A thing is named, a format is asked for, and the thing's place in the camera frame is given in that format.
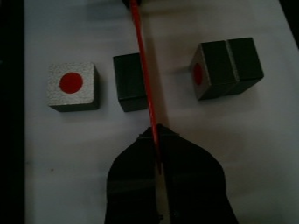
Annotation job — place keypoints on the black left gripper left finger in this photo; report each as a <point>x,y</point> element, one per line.
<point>132,180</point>

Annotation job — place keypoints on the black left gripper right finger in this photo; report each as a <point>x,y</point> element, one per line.
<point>193,186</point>

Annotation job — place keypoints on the dark green toy sushi piece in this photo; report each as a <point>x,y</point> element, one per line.
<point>217,70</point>
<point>244,61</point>
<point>128,84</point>
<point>72,84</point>

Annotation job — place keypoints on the thin red toy knife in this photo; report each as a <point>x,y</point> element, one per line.
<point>144,67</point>

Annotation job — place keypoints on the white plastic cutting board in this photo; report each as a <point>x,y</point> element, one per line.
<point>77,160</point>

